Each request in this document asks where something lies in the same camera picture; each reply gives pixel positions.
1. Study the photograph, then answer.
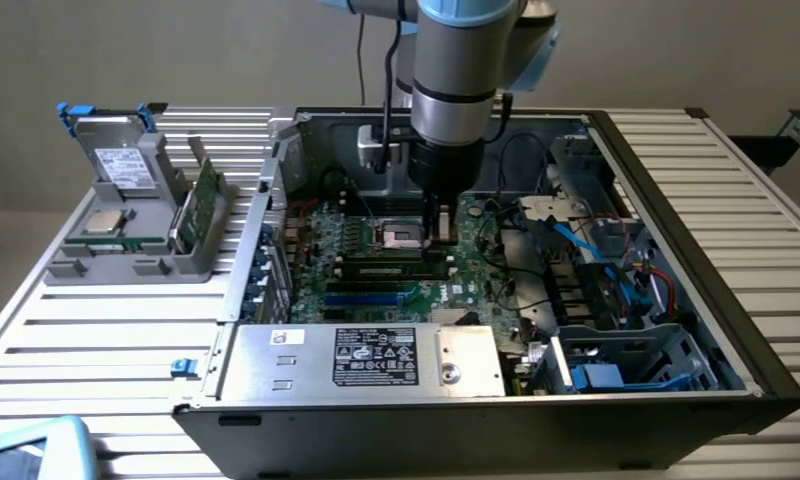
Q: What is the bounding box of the blue flat wire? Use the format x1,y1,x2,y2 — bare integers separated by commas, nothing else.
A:
542,216,656,317

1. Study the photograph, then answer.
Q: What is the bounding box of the silver drive cage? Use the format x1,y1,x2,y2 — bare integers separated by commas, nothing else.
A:
544,133,636,222

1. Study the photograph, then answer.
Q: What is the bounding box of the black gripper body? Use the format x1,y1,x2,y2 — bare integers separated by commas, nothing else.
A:
409,139,487,202

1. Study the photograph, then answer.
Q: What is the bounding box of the teal framed device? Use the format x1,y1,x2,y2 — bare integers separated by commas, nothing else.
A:
0,414,104,480

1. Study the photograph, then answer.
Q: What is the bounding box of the silver CPU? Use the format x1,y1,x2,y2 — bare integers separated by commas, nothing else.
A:
82,209,136,237

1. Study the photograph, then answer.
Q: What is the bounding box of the silver power supply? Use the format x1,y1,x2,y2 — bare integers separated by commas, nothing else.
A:
216,323,508,399

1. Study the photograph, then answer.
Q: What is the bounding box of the long black expansion slot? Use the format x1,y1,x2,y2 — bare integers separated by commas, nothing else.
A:
325,280,403,295

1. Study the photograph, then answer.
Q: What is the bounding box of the CPU socket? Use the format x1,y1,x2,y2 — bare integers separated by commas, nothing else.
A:
371,217,435,254

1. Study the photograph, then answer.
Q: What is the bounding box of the thin black cable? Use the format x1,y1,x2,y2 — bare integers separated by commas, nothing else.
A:
484,92,516,147

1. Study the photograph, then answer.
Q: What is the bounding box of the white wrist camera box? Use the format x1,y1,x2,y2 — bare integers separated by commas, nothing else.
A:
356,124,409,167

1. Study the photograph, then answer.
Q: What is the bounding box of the black motherboard wire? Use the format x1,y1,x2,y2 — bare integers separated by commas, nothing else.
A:
473,198,556,322

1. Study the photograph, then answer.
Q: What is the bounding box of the blue expansion slot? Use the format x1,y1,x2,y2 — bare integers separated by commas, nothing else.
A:
324,293,403,308

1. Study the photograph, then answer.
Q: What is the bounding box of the grey hanging cable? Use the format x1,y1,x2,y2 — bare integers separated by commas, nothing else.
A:
353,13,371,107

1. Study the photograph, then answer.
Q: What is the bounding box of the black RAM slot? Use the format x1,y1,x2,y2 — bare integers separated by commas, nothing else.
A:
343,252,441,265

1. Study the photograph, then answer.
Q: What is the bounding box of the green graphics card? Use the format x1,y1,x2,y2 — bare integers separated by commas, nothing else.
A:
171,158,221,254

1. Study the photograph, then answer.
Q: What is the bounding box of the silver hard disk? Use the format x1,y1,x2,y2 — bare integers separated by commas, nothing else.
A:
72,117,160,192

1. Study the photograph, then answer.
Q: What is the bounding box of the green RAM stick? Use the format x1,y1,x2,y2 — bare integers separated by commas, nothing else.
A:
64,237,171,252

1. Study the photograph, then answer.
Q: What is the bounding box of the red wire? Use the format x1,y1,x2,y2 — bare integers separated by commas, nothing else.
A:
630,264,676,315

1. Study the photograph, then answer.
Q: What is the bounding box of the blue disk carrier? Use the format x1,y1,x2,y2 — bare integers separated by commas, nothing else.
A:
56,101,161,134

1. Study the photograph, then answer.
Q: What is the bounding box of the green motherboard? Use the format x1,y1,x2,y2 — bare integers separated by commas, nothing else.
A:
289,192,556,352

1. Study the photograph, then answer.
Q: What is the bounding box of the grey parts rack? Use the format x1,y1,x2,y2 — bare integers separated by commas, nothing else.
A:
42,132,243,287

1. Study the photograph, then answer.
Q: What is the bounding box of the black case fan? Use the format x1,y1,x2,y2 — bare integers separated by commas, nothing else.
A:
548,262,643,332

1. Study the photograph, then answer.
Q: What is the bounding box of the black open PC case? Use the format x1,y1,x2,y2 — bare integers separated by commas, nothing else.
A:
172,107,800,474

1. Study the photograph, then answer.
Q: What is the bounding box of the black RAM stick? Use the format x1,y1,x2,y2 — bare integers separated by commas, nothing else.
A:
343,263,443,279

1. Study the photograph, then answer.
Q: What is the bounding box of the silver metal bracket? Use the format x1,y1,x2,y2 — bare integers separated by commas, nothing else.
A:
515,195,594,224

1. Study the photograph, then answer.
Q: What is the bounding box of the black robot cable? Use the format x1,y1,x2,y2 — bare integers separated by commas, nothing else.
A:
375,19,405,175

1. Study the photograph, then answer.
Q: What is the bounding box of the silver chipset heatsink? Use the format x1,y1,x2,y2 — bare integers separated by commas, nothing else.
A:
431,308,483,328

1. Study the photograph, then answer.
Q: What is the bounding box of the silver disk bay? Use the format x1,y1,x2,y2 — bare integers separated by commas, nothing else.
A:
551,322,730,397

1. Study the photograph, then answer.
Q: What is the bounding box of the blue bay latch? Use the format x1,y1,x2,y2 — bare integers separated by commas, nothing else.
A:
568,363,627,390

